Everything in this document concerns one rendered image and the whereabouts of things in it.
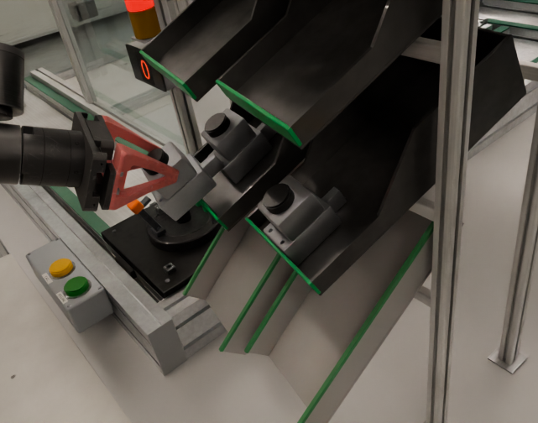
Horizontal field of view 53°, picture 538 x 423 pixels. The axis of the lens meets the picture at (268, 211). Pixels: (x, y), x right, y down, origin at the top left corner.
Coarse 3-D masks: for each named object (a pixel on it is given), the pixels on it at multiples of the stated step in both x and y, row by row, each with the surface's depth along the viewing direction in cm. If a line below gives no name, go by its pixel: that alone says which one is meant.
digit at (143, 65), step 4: (136, 52) 103; (136, 56) 104; (140, 56) 103; (140, 60) 104; (144, 60) 102; (140, 64) 104; (144, 64) 103; (148, 64) 102; (140, 68) 105; (144, 68) 104; (148, 68) 103; (144, 72) 105; (148, 72) 104; (144, 76) 106; (148, 76) 105; (152, 76) 103; (144, 80) 107; (148, 80) 105; (152, 80) 104
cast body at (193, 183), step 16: (160, 160) 58; (176, 160) 58; (192, 160) 62; (208, 160) 62; (160, 176) 58; (192, 176) 60; (208, 176) 61; (160, 192) 59; (176, 192) 60; (192, 192) 61; (160, 208) 60; (176, 208) 61
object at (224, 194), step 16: (240, 112) 70; (208, 144) 70; (272, 144) 66; (288, 144) 60; (272, 160) 64; (288, 160) 61; (224, 176) 67; (256, 176) 64; (272, 176) 61; (208, 192) 67; (224, 192) 66; (240, 192) 64; (256, 192) 61; (208, 208) 62; (224, 208) 64; (240, 208) 61; (224, 224) 61
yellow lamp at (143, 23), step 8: (152, 8) 98; (136, 16) 97; (144, 16) 98; (152, 16) 98; (136, 24) 98; (144, 24) 98; (152, 24) 99; (136, 32) 100; (144, 32) 99; (152, 32) 99
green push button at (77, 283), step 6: (78, 276) 93; (66, 282) 92; (72, 282) 92; (78, 282) 92; (84, 282) 92; (66, 288) 91; (72, 288) 91; (78, 288) 91; (84, 288) 91; (66, 294) 91; (72, 294) 91; (78, 294) 91
